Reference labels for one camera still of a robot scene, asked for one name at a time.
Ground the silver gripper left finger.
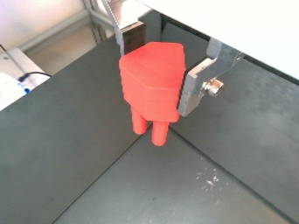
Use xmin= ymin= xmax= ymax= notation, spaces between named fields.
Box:
xmin=102 ymin=0 xmax=147 ymax=55

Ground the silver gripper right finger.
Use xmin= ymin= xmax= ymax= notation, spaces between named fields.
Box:
xmin=178 ymin=38 xmax=245 ymax=116

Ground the red three prong block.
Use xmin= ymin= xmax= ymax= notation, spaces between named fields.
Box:
xmin=119 ymin=42 xmax=186 ymax=146

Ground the blue cable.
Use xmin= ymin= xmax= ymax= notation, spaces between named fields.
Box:
xmin=17 ymin=71 xmax=53 ymax=95

